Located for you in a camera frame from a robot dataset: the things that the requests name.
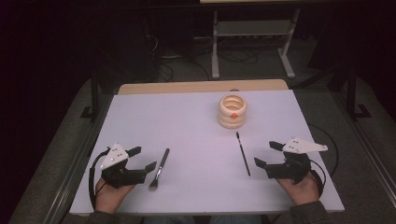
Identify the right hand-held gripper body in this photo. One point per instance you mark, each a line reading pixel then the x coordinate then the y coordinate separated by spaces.
pixel 292 168

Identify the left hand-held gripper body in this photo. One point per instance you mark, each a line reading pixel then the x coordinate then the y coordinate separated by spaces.
pixel 116 174

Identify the black makeup brush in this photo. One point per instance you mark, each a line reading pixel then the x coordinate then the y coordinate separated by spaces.
pixel 161 166

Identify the thin black spoolie brush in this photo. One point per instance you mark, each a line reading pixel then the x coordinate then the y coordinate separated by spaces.
pixel 243 154

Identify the person's left hand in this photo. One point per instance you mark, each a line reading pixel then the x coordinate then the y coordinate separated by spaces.
pixel 109 197

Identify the person's right hand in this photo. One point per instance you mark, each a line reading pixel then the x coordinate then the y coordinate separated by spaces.
pixel 303 193

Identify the black metal stand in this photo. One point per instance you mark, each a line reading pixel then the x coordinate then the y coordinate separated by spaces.
pixel 352 96
pixel 95 99

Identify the grey metal desk frame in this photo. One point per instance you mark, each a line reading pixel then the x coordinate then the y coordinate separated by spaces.
pixel 214 56

